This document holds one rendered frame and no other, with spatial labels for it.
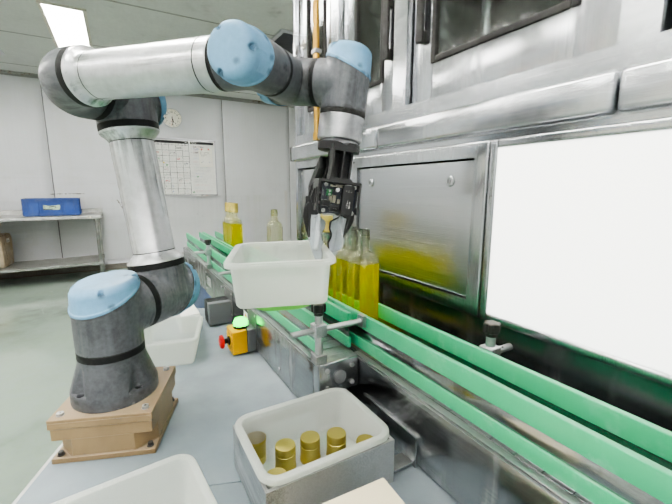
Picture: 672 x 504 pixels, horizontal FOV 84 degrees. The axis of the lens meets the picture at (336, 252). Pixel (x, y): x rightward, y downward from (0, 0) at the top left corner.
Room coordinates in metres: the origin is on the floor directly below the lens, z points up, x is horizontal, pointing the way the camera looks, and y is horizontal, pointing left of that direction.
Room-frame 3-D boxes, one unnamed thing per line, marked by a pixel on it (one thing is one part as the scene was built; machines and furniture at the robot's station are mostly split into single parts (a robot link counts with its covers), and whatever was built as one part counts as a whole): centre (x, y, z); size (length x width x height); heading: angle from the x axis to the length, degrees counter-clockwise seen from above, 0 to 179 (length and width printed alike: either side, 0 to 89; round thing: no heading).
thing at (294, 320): (1.50, 0.47, 0.93); 1.75 x 0.01 x 0.08; 30
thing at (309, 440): (0.57, 0.04, 0.79); 0.04 x 0.04 x 0.04
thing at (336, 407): (0.57, 0.04, 0.80); 0.22 x 0.17 x 0.09; 120
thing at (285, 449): (0.55, 0.08, 0.79); 0.04 x 0.04 x 0.04
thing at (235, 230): (1.78, 0.48, 1.02); 0.06 x 0.06 x 0.28; 30
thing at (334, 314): (1.53, 0.41, 0.93); 1.75 x 0.01 x 0.08; 30
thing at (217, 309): (1.30, 0.43, 0.79); 0.08 x 0.08 x 0.08; 30
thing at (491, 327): (0.61, -0.28, 0.94); 0.07 x 0.04 x 0.13; 120
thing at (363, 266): (0.84, -0.06, 0.99); 0.06 x 0.06 x 0.21; 30
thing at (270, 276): (0.65, 0.10, 1.08); 0.22 x 0.17 x 0.09; 9
